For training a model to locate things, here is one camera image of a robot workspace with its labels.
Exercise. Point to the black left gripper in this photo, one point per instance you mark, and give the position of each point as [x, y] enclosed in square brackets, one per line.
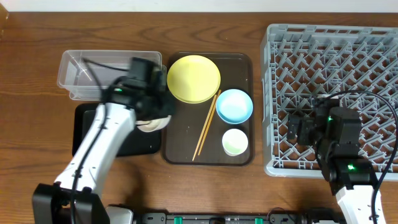
[162, 106]

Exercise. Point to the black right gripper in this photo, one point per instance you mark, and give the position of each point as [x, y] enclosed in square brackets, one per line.
[300, 130]

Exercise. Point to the white bowl with rice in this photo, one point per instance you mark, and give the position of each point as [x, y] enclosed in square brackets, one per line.
[153, 125]

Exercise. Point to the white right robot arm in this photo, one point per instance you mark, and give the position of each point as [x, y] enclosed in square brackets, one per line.
[352, 179]

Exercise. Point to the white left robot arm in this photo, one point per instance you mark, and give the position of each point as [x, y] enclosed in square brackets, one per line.
[75, 196]

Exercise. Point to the black waste tray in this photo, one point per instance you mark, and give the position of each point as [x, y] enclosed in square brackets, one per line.
[136, 143]

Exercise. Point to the grey dishwasher rack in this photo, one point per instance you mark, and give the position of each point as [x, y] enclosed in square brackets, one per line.
[306, 68]

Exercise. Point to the yellow plate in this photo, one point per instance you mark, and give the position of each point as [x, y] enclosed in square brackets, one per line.
[193, 79]

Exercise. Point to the dark brown serving tray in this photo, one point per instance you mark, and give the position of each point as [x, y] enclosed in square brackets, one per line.
[183, 131]

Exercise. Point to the left wooden chopstick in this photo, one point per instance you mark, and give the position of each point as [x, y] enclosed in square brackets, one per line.
[204, 127]

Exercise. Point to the wooden chopstick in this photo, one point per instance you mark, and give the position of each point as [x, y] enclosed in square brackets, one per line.
[204, 127]
[208, 125]

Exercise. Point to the right wooden chopstick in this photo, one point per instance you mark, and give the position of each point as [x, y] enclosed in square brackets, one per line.
[208, 125]

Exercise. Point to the small white green cup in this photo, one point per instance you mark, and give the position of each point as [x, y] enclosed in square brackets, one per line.
[234, 142]

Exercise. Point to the light blue bowl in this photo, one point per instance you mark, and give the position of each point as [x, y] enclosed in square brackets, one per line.
[234, 106]

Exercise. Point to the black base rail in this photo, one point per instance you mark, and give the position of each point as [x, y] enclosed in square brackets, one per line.
[275, 216]

